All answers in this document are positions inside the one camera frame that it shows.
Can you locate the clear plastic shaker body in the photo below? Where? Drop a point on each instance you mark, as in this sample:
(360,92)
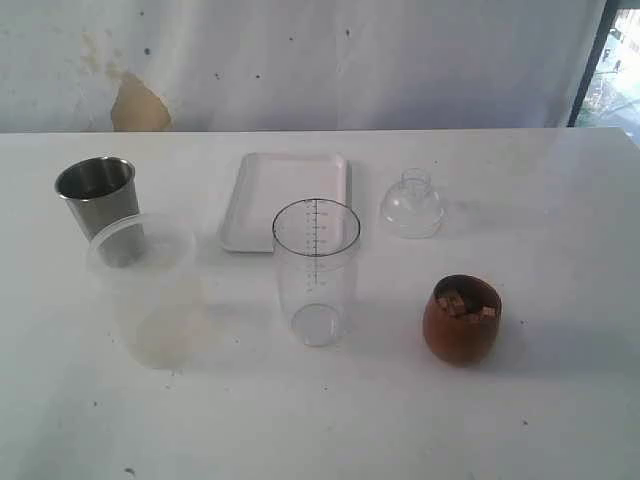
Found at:
(315,243)

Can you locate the brown wooden cup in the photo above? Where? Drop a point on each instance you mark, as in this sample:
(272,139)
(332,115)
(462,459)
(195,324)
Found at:
(454,341)

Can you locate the dark window frame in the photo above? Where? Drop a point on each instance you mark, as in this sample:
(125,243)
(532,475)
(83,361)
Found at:
(610,10)

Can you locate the stainless steel cup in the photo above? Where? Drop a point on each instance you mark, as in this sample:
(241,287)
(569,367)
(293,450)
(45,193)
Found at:
(101,191)

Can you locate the white rectangular tray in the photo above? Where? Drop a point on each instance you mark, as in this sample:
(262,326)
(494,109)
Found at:
(266,183)

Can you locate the translucent plastic deli container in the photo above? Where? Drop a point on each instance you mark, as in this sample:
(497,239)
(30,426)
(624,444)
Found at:
(145,269)

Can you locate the clear plastic shaker lid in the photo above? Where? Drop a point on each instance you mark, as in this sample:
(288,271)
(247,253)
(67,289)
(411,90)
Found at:
(411,208)

